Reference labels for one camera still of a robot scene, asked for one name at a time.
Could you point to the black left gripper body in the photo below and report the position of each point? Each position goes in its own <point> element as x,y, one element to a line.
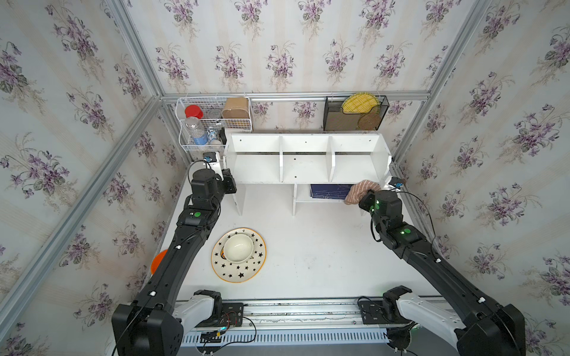
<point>228,184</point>

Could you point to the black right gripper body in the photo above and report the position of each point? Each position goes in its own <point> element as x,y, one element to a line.
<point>368,202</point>

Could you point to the brown striped cloth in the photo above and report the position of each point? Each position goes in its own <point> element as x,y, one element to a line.
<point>359,190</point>

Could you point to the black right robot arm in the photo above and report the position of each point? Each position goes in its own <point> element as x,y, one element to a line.
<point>477,324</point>

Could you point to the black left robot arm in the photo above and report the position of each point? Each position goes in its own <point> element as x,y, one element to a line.
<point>150,325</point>

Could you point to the white wooden bookshelf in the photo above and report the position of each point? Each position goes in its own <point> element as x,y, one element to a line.
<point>300,160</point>

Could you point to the dark blue book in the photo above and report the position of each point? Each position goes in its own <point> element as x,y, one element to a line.
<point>330,191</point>

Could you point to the white ceramic bowl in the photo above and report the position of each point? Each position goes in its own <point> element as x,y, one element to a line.
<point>238,248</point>

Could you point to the clear plastic bottle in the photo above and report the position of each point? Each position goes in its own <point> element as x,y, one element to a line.
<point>196,131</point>

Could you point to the star patterned plate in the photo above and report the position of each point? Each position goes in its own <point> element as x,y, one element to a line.
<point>239,272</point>

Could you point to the brown cardboard box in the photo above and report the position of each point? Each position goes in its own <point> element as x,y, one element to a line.
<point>236,108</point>

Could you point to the round brown coaster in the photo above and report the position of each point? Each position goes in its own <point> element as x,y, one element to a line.
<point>369,122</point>

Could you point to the black mesh basket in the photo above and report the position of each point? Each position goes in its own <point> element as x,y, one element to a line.
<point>334,119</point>

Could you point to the yellow woven mat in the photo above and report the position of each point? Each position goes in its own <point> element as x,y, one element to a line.
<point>360,103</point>

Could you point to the orange round object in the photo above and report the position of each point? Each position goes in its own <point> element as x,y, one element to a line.
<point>157,261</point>

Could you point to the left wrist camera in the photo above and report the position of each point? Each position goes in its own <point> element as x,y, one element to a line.
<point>213,161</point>

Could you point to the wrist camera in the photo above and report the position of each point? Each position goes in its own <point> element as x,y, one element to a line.
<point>396,183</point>
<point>213,161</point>

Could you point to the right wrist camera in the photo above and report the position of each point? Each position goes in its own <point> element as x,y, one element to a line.
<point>396,183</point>

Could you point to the white wire basket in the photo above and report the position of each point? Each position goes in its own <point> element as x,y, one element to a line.
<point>216,126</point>

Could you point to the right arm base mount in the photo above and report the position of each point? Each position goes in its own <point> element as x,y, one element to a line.
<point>378,311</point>

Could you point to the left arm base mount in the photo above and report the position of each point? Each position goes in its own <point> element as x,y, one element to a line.
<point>224,313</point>

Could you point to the aluminium mounting rail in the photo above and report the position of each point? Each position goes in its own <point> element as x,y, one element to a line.
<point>298,314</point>

